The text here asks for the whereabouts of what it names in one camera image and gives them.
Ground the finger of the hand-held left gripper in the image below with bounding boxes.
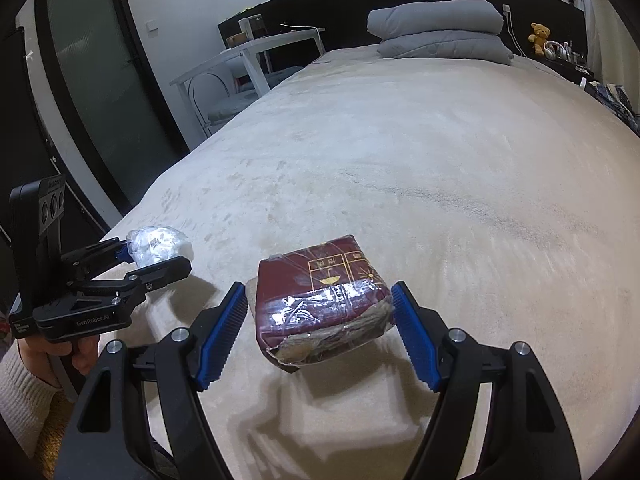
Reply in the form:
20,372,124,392
79,255,193,297
61,238,136,282

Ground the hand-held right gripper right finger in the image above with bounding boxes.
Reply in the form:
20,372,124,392
391,281,583,480

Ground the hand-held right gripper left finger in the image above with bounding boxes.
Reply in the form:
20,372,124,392
54,281,250,480

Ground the white plastic wad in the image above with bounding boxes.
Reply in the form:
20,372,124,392
126,226,195,267

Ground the dark red box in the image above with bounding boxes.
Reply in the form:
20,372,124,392
255,234,396,373

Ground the person's left hand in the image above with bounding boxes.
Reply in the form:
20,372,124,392
19,337,101,390

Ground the black framed glass door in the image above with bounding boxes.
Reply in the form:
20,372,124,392
34,0,191,228

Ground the white chair with grey cushion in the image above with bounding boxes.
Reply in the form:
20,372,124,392
190,55,301,126

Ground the white side table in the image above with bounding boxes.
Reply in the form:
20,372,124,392
170,27,326,138

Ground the grey container on table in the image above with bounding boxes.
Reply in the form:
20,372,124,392
239,16,267,41

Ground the grey pillow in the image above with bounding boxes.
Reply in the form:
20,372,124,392
377,32,514,66
367,0,505,42

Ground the patterned dark cloth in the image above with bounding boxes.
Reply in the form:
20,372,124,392
594,82,640,133

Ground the black headboard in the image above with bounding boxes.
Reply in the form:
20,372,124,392
217,0,590,81

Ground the brown teddy bear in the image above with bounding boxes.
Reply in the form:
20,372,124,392
529,22,551,57

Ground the white charger cable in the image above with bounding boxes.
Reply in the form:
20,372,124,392
501,4,527,57

